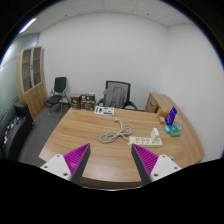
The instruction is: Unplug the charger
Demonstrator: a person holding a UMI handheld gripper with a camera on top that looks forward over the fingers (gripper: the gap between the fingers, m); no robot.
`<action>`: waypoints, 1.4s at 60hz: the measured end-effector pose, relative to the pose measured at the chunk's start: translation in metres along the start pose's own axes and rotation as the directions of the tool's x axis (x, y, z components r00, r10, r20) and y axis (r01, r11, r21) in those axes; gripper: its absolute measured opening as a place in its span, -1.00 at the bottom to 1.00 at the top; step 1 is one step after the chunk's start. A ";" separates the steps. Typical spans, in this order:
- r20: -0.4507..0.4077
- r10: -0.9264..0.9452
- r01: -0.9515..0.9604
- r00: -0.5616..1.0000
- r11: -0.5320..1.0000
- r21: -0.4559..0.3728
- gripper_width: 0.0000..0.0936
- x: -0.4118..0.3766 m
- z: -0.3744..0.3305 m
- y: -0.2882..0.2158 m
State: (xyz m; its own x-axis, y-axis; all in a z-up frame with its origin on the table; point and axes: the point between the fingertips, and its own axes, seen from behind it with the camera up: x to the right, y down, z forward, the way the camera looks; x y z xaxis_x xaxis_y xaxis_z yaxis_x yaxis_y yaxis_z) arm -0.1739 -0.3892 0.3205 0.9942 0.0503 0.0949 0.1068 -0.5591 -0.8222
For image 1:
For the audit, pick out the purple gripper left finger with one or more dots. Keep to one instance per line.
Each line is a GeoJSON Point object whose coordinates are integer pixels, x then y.
{"type": "Point", "coordinates": [69, 166]}

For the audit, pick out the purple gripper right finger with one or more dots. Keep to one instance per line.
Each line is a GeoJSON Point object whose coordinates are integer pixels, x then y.
{"type": "Point", "coordinates": [152, 167]}

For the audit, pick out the white charger plug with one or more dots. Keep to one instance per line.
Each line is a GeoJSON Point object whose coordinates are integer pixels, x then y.
{"type": "Point", "coordinates": [154, 134]}

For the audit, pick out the white power strip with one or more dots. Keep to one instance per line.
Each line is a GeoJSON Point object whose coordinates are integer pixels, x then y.
{"type": "Point", "coordinates": [145, 141]}

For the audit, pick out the wooden office desk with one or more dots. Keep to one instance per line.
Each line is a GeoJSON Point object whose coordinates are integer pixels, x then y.
{"type": "Point", "coordinates": [111, 165]}

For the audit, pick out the green small box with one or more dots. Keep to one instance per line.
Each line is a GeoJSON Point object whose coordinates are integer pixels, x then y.
{"type": "Point", "coordinates": [175, 133]}

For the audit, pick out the blue small box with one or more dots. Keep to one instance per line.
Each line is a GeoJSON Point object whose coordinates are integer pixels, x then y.
{"type": "Point", "coordinates": [166, 129]}

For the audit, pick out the orange small box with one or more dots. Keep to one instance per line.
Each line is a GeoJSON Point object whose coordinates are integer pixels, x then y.
{"type": "Point", "coordinates": [162, 120]}

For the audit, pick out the purple card box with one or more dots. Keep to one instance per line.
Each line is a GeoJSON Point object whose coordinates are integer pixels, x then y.
{"type": "Point", "coordinates": [171, 115]}

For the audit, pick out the white printed sheet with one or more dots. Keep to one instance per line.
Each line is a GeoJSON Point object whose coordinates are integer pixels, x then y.
{"type": "Point", "coordinates": [104, 110]}

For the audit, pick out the wooden side cabinet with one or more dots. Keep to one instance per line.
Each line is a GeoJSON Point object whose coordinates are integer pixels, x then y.
{"type": "Point", "coordinates": [151, 106]}

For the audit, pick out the brown cardboard box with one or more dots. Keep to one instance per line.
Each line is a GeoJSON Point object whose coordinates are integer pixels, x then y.
{"type": "Point", "coordinates": [76, 101]}

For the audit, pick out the dark printed carton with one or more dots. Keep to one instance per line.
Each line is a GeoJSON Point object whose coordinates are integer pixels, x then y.
{"type": "Point", "coordinates": [88, 101]}

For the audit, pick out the black leather sofa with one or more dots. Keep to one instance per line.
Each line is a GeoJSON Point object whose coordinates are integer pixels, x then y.
{"type": "Point", "coordinates": [14, 130]}

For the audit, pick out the black visitor chair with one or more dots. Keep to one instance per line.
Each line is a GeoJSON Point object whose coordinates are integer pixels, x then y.
{"type": "Point", "coordinates": [58, 93]}

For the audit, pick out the grey backpack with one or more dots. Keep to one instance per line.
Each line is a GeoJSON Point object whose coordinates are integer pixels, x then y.
{"type": "Point", "coordinates": [114, 97]}

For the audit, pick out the black mesh office chair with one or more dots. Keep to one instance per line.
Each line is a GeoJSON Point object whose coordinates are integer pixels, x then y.
{"type": "Point", "coordinates": [126, 86]}

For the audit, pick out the wooden glass-door cabinet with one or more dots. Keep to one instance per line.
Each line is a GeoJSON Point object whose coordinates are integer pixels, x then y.
{"type": "Point", "coordinates": [30, 79]}

